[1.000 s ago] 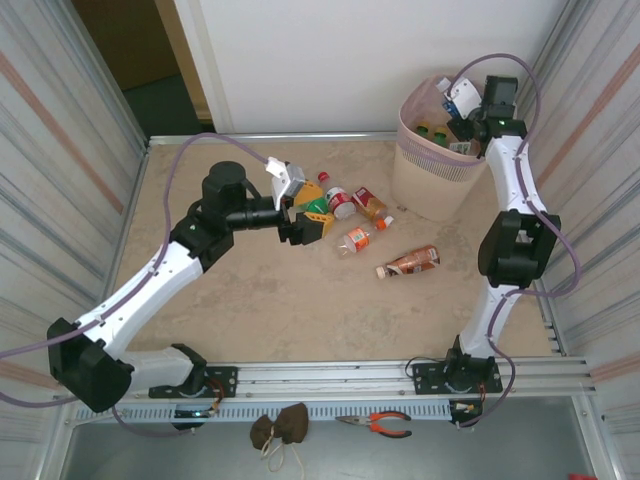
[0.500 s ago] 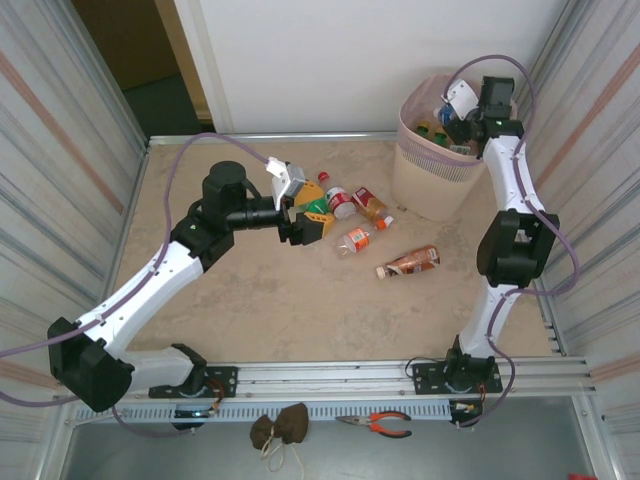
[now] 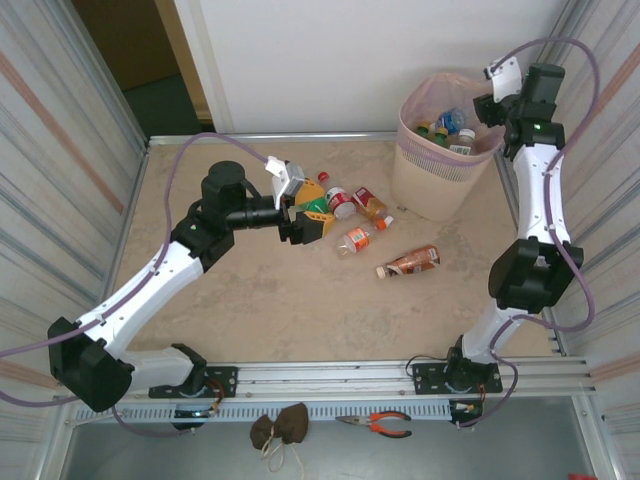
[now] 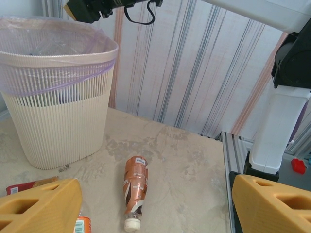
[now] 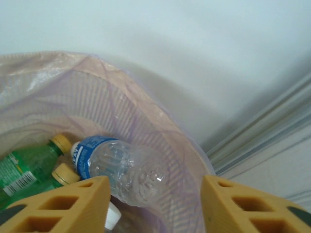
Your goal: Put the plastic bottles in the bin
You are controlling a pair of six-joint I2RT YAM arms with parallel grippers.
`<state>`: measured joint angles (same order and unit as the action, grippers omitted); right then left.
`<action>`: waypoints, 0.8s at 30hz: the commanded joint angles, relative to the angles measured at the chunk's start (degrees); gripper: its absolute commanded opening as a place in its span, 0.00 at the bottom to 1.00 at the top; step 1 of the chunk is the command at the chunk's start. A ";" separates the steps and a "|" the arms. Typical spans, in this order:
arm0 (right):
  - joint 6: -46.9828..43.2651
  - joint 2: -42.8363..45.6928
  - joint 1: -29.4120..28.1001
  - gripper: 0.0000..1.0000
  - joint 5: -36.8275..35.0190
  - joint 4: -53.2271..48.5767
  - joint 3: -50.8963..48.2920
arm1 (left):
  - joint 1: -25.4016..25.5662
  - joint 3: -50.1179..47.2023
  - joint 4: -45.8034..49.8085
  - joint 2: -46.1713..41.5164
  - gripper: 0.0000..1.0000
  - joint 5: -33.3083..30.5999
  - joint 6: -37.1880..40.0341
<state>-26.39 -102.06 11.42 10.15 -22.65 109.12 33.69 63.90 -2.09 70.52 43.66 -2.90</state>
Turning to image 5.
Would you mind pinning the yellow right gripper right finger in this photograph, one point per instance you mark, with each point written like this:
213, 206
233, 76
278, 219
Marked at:
243, 213

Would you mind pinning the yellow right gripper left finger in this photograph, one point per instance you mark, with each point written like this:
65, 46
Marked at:
60, 213

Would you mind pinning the green bottle with yellow cap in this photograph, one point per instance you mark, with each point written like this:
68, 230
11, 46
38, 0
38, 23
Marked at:
64, 173
31, 157

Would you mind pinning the green white label clear bottle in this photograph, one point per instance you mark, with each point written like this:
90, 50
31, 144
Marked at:
113, 216

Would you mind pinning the blue label bottle white cap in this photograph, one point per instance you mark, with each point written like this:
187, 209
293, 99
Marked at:
126, 165

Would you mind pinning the pink waste basket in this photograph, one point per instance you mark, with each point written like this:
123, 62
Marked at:
150, 126

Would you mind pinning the pink translucent bin liner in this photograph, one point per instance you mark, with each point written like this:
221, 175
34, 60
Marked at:
48, 72

